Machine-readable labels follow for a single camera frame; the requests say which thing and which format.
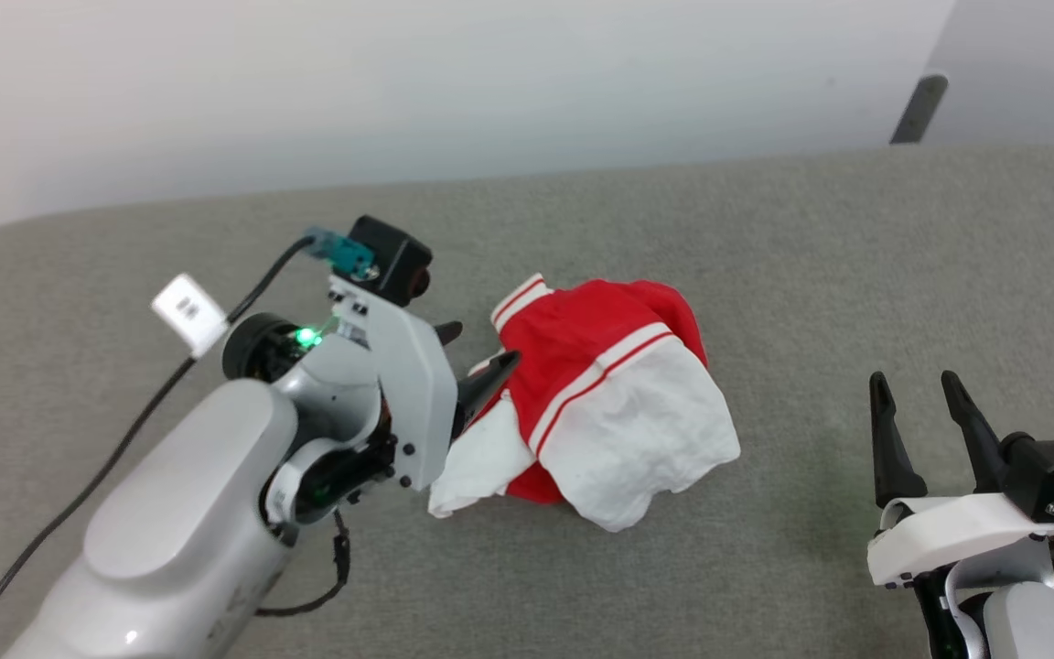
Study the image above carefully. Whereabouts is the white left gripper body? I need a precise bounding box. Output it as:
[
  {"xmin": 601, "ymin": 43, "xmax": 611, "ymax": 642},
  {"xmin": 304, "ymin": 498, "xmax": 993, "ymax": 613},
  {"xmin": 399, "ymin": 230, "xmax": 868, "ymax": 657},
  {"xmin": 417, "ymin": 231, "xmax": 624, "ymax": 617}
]
[{"xmin": 326, "ymin": 275, "xmax": 460, "ymax": 492}]

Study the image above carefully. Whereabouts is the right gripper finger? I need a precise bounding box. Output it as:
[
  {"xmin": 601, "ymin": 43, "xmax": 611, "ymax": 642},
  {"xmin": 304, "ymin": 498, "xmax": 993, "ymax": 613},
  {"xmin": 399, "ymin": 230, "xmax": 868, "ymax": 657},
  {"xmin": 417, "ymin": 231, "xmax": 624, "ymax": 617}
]
[
  {"xmin": 941, "ymin": 370, "xmax": 1009, "ymax": 494},
  {"xmin": 869, "ymin": 371, "xmax": 929, "ymax": 510}
]

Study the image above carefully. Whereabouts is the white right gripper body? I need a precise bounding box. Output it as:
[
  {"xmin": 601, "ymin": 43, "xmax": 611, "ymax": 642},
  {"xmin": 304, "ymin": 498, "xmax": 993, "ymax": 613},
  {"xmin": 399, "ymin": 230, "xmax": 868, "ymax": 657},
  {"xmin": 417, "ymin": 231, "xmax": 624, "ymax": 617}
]
[{"xmin": 867, "ymin": 494, "xmax": 1054, "ymax": 588}]

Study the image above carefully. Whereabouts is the red and white garment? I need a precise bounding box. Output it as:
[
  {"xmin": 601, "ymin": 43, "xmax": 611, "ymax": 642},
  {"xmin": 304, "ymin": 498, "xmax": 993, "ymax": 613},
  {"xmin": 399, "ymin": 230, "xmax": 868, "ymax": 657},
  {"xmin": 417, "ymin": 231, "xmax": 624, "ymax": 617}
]
[{"xmin": 428, "ymin": 273, "xmax": 741, "ymax": 533}]

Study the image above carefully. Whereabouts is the dark grey slanted bar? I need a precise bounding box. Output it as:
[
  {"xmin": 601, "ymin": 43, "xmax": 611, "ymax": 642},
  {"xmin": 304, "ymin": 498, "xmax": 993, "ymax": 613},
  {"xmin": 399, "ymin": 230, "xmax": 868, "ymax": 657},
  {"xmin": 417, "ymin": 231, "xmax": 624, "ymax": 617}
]
[{"xmin": 890, "ymin": 73, "xmax": 950, "ymax": 146}]

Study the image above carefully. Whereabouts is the teal left camera connector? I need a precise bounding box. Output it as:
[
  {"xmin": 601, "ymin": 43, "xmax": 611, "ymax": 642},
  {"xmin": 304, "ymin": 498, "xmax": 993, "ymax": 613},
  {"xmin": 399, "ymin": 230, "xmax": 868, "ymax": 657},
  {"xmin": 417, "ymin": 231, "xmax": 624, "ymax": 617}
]
[{"xmin": 303, "ymin": 227, "xmax": 377, "ymax": 280}]

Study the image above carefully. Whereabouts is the short black looped cable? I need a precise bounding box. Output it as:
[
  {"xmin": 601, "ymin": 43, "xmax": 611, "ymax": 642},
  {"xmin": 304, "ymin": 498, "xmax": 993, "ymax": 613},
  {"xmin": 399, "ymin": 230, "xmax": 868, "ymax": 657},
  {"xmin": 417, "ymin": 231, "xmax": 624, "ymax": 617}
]
[{"xmin": 257, "ymin": 508, "xmax": 351, "ymax": 616}]

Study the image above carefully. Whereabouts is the white cable label tag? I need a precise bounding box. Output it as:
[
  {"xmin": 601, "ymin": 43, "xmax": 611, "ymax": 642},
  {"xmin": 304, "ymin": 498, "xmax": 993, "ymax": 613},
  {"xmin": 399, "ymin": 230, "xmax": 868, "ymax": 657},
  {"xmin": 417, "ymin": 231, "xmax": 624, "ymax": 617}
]
[{"xmin": 150, "ymin": 273, "xmax": 231, "ymax": 358}]

